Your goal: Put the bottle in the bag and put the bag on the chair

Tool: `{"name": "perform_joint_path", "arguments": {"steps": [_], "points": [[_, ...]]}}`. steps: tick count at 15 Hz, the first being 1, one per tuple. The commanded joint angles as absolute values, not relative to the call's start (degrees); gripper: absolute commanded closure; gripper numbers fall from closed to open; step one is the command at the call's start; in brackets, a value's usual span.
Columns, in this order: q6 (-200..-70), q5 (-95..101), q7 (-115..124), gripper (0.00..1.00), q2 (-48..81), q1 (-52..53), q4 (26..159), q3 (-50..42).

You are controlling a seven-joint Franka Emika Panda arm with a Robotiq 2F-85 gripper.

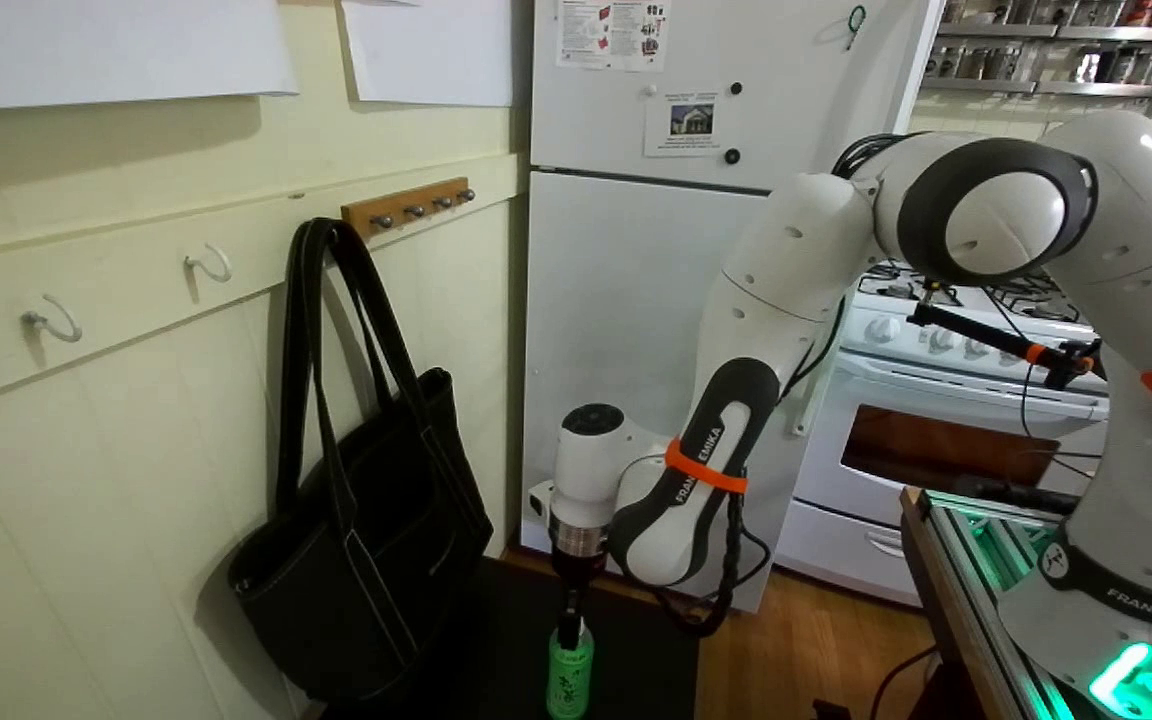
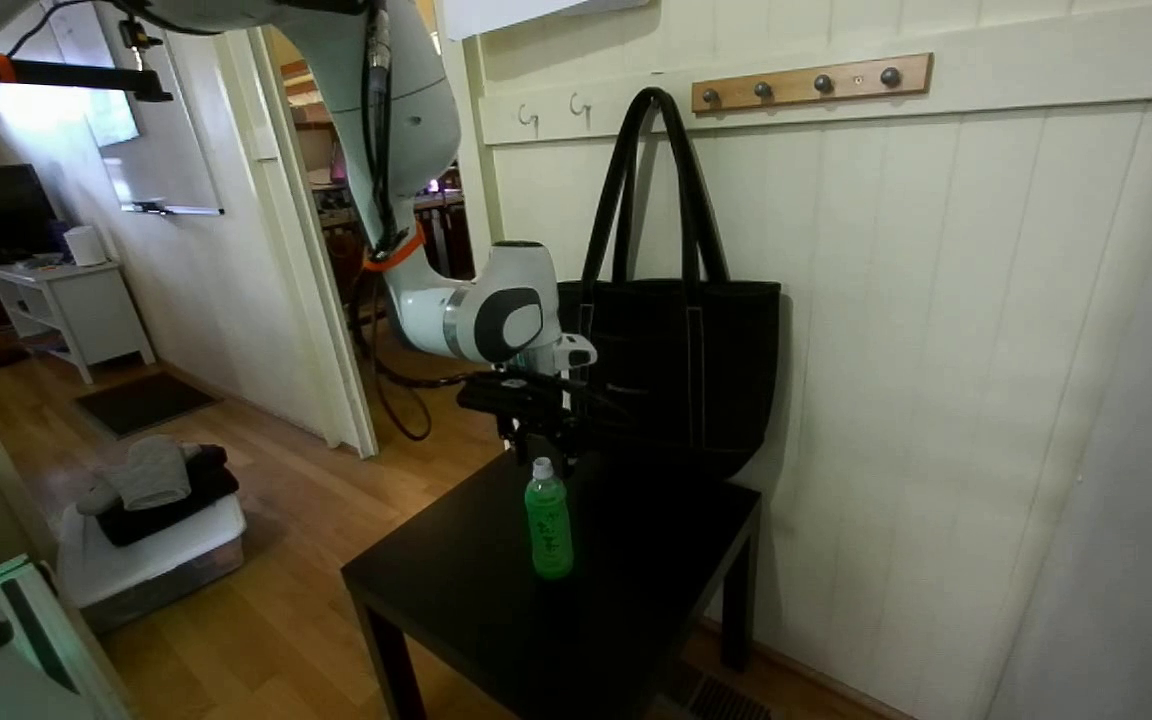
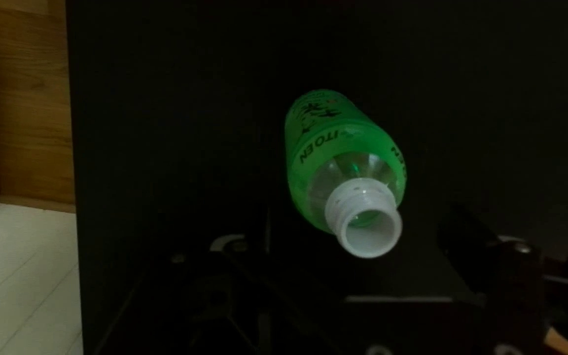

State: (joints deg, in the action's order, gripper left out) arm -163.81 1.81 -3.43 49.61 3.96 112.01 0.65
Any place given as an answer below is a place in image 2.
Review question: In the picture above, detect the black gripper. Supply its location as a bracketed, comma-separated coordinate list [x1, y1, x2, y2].
[450, 367, 605, 474]

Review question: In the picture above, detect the green plastic bottle white cap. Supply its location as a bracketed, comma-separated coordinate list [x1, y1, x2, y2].
[520, 453, 576, 585]

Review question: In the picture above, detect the black tote bag white stitching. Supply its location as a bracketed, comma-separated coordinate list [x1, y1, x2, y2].
[556, 85, 784, 480]

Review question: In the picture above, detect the black square table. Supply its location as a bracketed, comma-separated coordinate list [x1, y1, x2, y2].
[338, 431, 762, 720]

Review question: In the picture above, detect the dark floor vent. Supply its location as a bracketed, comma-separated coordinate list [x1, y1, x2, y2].
[661, 664, 775, 720]

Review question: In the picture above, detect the black folded cloth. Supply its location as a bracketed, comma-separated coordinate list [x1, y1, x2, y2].
[92, 438, 245, 552]

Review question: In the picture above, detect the grey folded cloth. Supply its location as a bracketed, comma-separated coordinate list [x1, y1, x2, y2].
[77, 435, 194, 516]

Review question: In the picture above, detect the dark floor mat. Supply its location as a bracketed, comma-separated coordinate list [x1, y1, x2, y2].
[70, 367, 220, 438]

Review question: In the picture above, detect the white low storage box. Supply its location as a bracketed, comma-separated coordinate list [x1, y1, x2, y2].
[46, 456, 253, 631]

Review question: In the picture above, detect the wooden coat rack board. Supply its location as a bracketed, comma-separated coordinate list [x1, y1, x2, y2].
[686, 47, 935, 121]

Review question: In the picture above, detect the white side table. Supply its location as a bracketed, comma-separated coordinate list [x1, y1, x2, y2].
[0, 254, 155, 386]

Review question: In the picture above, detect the small white box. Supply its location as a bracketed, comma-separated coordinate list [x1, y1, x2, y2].
[59, 218, 112, 268]

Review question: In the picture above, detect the white and green case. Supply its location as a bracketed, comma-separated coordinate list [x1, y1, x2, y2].
[0, 552, 135, 720]

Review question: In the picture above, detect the black boom bar orange clamp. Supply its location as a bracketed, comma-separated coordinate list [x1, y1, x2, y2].
[0, 47, 174, 105]

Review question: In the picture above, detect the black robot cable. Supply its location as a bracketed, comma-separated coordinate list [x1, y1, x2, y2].
[353, 254, 462, 444]

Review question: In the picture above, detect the white door frame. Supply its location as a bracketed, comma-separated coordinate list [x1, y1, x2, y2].
[245, 27, 381, 460]

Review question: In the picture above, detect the white wall board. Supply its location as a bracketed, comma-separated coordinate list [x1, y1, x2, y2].
[92, 37, 228, 218]

